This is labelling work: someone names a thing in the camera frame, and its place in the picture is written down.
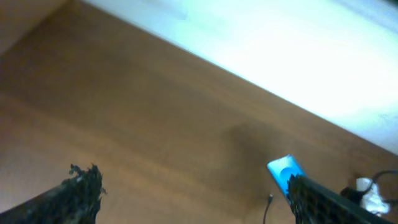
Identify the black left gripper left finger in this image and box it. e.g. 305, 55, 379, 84
1, 164, 106, 224

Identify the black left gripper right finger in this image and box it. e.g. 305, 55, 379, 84
287, 172, 390, 224

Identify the blue smartphone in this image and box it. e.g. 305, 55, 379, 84
267, 154, 306, 198

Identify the black USB charging cable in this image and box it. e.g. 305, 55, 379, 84
262, 194, 274, 224

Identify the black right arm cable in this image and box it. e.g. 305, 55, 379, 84
365, 169, 398, 195

